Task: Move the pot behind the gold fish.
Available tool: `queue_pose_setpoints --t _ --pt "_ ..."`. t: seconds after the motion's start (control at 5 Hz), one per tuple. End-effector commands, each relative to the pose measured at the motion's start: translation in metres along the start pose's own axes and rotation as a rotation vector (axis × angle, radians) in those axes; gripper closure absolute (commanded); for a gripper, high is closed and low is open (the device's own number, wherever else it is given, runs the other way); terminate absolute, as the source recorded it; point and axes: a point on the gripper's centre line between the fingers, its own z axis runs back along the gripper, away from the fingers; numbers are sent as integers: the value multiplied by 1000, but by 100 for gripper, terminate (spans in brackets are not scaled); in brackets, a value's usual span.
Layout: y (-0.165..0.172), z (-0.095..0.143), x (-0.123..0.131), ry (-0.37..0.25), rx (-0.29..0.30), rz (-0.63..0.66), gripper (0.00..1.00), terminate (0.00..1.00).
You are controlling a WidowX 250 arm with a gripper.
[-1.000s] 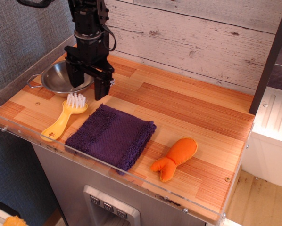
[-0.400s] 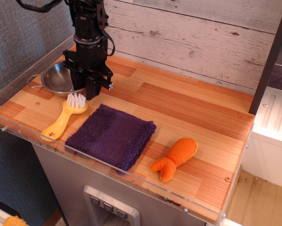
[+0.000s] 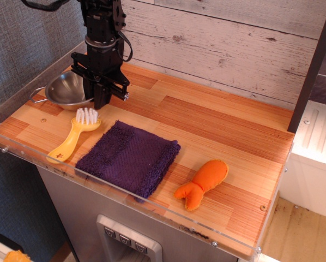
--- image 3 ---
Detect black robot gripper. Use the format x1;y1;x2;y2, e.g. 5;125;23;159
71;40;130;110

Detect stainless steel pot with handles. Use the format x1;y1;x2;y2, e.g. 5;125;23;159
29;70;94;111

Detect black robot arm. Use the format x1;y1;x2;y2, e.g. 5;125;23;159
71;1;133;110

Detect orange plush gold fish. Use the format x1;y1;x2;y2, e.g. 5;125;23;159
174;159;230;211

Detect yellow brush with white bristles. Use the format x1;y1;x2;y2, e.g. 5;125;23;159
46;108;101;164

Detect purple folded towel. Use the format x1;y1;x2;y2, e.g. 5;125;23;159
75;121;181;203

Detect clear acrylic front guard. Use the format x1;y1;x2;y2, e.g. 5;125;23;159
0;129;262;259

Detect silver toy fridge cabinet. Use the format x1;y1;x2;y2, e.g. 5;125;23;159
39;168;237;261

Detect grey water dispenser panel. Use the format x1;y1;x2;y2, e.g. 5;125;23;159
96;215;163;261

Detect orange plush toy at corner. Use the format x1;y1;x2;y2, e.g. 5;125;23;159
3;251;31;262

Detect white toy sink counter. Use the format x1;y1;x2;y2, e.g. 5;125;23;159
279;101;326;216

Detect dark right vertical post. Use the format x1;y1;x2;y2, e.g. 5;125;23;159
287;20;326;133

